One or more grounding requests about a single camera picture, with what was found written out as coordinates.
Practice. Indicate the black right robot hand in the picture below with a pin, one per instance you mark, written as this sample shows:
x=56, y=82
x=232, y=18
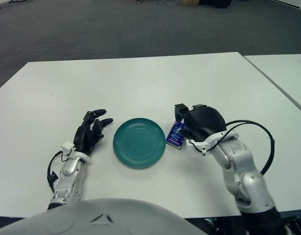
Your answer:
x=205, y=122

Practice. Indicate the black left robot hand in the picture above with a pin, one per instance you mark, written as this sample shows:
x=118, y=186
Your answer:
x=85, y=137

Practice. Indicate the black background furniture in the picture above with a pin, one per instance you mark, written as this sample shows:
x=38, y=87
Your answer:
x=215, y=3

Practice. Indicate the brown cardboard box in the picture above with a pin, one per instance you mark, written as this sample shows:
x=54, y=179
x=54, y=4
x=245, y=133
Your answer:
x=190, y=2

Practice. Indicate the blue gum pack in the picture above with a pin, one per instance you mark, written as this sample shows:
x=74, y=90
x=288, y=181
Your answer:
x=175, y=139

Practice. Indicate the white neighbouring table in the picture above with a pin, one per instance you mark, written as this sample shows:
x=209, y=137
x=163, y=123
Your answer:
x=283, y=71

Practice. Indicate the grey robot torso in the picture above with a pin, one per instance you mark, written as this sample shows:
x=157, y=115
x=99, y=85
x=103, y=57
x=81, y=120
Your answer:
x=91, y=220

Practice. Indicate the teal ribbed plate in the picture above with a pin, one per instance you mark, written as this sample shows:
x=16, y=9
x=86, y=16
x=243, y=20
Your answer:
x=139, y=143

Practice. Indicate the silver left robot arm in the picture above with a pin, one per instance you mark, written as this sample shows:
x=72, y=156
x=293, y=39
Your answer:
x=68, y=176

